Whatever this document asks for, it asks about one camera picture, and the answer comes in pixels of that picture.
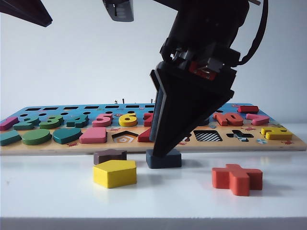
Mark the pink greater-than sign piece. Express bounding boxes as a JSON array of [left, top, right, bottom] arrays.
[[246, 113, 269, 126]]

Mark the red minus sign piece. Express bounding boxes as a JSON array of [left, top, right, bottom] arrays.
[[237, 105, 259, 114]]

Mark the dark blue square block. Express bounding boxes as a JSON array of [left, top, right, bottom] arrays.
[[145, 148, 182, 170]]

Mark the teal number two piece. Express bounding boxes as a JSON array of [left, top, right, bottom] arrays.
[[13, 115, 40, 131]]

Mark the wooden shape puzzle board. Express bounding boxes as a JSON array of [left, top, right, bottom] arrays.
[[0, 103, 307, 155]]

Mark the pink rectangle block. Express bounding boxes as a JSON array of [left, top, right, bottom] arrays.
[[79, 126, 107, 144]]

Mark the pink number one piece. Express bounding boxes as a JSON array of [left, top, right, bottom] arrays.
[[0, 116, 19, 131]]

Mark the teal number four piece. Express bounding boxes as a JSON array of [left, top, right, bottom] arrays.
[[66, 114, 89, 128]]

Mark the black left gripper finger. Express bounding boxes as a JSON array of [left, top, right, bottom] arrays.
[[0, 0, 53, 27]]

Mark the green oval block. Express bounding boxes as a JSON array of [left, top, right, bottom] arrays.
[[22, 128, 52, 146]]

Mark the yellow pentagon block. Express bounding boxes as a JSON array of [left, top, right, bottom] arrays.
[[93, 160, 137, 189]]

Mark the yellow number six piece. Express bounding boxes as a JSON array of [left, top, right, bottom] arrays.
[[118, 112, 138, 127]]

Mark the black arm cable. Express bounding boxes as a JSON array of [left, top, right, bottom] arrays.
[[236, 0, 270, 67]]

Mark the orange number ten piece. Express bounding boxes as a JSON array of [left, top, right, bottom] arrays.
[[213, 112, 244, 127]]

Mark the pink number five piece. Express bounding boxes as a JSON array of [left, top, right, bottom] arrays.
[[92, 113, 113, 128]]

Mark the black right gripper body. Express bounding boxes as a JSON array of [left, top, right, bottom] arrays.
[[153, 37, 241, 92]]

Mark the orange cross block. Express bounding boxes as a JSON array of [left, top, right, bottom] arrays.
[[211, 164, 263, 196]]

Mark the red number seven piece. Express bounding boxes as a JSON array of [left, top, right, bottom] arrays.
[[143, 113, 154, 127]]

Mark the yellow equals sign piece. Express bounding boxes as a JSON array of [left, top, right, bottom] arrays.
[[260, 126, 294, 140]]

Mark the red triangle block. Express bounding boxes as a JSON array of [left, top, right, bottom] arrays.
[[138, 129, 154, 143]]

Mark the brown star block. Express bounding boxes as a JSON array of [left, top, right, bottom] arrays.
[[93, 149, 127, 165]]

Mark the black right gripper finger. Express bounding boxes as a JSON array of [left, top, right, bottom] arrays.
[[150, 69, 166, 142], [153, 69, 235, 158]]

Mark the green number three piece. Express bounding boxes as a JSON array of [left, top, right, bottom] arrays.
[[39, 115, 64, 129]]

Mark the teal parallelogram block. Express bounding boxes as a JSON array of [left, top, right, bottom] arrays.
[[0, 130, 22, 147]]

